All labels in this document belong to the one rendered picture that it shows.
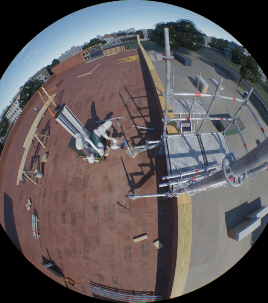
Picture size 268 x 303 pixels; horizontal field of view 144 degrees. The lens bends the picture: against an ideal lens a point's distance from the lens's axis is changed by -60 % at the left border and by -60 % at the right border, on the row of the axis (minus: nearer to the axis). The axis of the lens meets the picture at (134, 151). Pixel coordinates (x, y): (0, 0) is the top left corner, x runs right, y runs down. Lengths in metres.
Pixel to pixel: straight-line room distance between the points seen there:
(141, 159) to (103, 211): 1.66
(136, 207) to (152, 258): 1.46
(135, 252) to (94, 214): 1.42
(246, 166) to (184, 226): 1.73
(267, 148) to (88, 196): 3.10
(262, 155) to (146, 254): 2.85
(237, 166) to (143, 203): 2.33
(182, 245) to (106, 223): 1.81
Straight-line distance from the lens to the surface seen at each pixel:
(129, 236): 2.77
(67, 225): 3.69
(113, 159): 2.91
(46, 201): 4.48
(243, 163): 0.36
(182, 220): 1.95
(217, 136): 2.56
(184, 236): 2.05
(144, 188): 2.55
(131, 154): 2.78
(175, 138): 2.13
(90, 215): 3.05
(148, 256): 2.97
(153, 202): 2.53
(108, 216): 2.80
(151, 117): 3.47
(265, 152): 0.31
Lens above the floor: 2.53
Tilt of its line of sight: 63 degrees down
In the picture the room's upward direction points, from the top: 23 degrees counter-clockwise
